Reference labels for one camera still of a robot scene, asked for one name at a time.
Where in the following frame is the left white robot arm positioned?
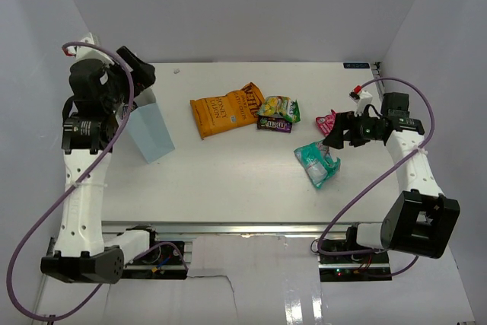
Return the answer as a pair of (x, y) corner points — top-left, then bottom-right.
(40, 46), (161, 284)

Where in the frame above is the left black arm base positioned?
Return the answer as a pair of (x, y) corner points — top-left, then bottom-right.
(122, 241), (190, 280)

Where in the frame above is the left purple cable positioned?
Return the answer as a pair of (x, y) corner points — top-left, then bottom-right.
(5, 41), (136, 321)

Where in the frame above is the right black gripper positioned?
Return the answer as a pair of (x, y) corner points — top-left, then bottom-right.
(323, 109), (383, 150)

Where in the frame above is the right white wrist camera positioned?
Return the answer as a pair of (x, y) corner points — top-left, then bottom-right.
(349, 85), (373, 116)

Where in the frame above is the teal snack bag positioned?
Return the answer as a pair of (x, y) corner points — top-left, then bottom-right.
(294, 140), (341, 189)

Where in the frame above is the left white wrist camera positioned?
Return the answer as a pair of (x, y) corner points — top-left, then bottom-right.
(62, 32), (103, 61)

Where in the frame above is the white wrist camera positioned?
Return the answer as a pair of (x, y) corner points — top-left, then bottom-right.
(349, 85), (373, 116)
(62, 32), (103, 61)

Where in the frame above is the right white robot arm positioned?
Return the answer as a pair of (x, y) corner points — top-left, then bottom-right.
(323, 91), (460, 263)

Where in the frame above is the blue table label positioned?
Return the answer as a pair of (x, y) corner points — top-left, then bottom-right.
(343, 62), (370, 69)

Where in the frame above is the green yellow candy bag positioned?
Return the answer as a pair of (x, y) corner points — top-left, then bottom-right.
(257, 96), (301, 123)

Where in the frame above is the light blue paper bag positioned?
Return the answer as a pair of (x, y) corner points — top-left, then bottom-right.
(126, 88), (175, 164)

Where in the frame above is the orange Kettle chips bag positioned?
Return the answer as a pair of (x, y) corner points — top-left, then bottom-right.
(189, 83), (265, 139)

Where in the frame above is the brown purple M&M's packet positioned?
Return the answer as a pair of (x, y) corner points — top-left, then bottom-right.
(257, 116), (292, 133)

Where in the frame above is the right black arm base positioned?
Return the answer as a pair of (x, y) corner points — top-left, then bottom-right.
(310, 239), (392, 283)

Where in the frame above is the aluminium front rail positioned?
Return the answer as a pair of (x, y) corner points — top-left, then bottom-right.
(102, 220), (362, 237)

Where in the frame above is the pink candy packet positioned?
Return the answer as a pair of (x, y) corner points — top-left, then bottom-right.
(315, 110), (336, 137)

